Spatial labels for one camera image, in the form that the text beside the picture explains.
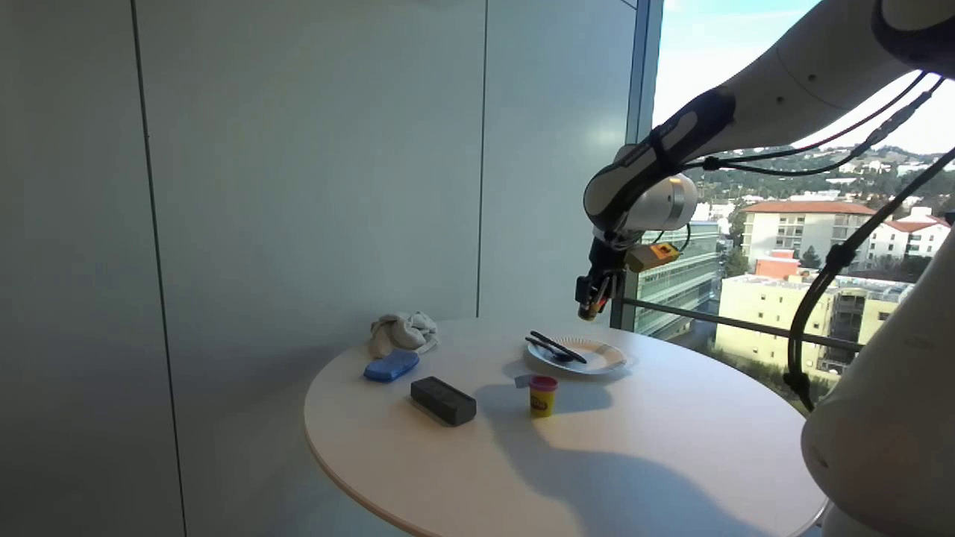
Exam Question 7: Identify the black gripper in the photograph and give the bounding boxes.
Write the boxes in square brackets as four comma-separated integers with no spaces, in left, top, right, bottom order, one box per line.
[573,236,632,322]

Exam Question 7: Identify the black plastic spoon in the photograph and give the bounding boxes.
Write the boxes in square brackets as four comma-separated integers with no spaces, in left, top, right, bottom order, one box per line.
[522,337,573,367]

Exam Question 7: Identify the yellow tub purple lid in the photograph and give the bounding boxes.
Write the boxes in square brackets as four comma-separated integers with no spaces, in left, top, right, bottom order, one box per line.
[528,374,562,422]

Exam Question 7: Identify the white paper plate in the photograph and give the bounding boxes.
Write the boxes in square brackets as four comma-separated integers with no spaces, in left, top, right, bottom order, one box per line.
[522,334,637,382]

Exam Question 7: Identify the glass office building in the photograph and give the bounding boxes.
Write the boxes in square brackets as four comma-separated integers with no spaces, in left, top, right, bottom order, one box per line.
[637,218,726,346]

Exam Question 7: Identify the balcony railing bar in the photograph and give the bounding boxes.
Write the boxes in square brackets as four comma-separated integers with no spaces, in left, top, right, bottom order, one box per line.
[622,297,864,353]

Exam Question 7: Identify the cream flat roof building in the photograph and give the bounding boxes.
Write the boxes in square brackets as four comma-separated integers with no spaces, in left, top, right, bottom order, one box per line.
[714,270,913,385]

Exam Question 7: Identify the dark grey rectangular block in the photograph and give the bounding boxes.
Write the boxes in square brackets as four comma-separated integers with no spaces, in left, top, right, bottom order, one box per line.
[410,374,482,430]

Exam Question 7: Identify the white crumpled cloth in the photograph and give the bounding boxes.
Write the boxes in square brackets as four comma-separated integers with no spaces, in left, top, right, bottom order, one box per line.
[365,312,443,361]

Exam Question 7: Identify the white building red roof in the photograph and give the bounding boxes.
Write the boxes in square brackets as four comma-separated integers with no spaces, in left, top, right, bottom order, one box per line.
[741,198,953,265]

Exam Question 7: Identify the window frame post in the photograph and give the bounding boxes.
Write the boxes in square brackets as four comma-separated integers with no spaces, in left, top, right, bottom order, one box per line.
[610,0,670,331]

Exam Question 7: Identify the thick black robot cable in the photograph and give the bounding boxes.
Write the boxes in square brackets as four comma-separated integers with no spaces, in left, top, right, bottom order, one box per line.
[783,148,955,413]

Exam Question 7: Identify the thin black camera cable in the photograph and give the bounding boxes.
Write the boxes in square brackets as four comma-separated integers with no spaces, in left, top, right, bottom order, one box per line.
[683,70,950,182]

